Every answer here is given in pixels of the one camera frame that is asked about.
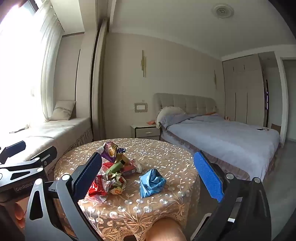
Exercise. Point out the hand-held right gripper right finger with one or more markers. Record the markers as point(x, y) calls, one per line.
point(208, 176)

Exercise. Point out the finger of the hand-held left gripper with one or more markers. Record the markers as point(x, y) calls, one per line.
point(49, 154)
point(15, 146)

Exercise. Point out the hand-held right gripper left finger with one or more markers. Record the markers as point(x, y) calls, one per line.
point(87, 177)

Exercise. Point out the colourful foil wrapper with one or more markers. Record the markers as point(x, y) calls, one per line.
point(115, 185)

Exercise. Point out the green gold snack wrapper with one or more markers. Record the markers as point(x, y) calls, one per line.
point(118, 165)

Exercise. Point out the purple snack wrapper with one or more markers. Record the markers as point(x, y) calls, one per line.
point(111, 149)

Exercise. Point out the red packet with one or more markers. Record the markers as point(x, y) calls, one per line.
point(128, 170)

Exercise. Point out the white tissue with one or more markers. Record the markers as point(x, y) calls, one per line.
point(141, 166)

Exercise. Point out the blue plastic bag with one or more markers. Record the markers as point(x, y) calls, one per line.
point(151, 183)

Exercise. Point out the person's left hand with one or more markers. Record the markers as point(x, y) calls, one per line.
point(19, 212)

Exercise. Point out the flat item on window seat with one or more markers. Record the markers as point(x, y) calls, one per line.
point(19, 129)

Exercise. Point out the beige window seat cushion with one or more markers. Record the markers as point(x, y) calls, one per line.
point(57, 129)

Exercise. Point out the grey blue duvet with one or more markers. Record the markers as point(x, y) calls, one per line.
point(219, 136)

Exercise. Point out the beige throw pillow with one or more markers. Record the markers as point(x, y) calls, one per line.
point(63, 110)

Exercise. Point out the round table with floral tablecloth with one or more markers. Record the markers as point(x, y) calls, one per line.
point(161, 162)

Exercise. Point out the small black item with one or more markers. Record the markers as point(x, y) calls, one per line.
point(262, 129)

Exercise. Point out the beige nightstand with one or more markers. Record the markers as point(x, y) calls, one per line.
point(146, 132)

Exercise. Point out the grey bed pillow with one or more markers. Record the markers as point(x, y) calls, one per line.
point(168, 112)

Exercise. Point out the beige upholstered bed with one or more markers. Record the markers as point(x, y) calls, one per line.
point(185, 102)

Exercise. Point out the brown cardboard piece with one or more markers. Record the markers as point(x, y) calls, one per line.
point(275, 128)

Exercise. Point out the beige wardrobe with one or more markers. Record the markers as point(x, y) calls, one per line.
point(245, 92)

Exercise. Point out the white sheer curtain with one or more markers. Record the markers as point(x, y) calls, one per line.
point(49, 58)

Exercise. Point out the round ceiling light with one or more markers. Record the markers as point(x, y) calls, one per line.
point(223, 10)

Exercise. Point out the framed wall switch panel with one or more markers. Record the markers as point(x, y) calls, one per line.
point(141, 106)

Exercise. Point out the short gold wall decoration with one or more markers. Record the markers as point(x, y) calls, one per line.
point(214, 78)

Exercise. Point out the white door frame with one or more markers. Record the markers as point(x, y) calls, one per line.
point(282, 97)

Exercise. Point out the long gold wall decoration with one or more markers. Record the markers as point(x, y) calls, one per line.
point(143, 62)

